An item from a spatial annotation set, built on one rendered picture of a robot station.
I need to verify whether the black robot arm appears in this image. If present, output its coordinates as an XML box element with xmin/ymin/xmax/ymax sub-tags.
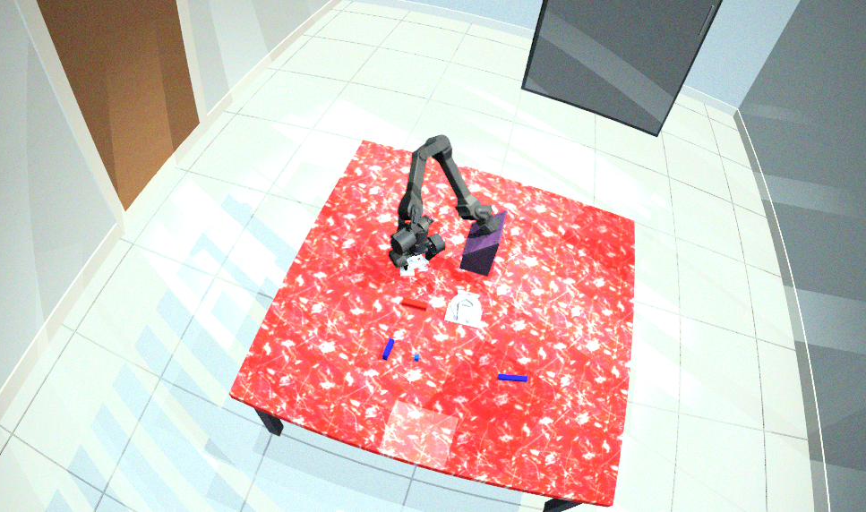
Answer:
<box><xmin>390</xmin><ymin>134</ymin><xmax>500</xmax><ymax>255</ymax></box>

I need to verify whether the red flat bar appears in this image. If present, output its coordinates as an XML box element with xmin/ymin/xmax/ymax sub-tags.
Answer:
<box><xmin>401</xmin><ymin>297</ymin><xmax>427</xmax><ymax>311</ymax></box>

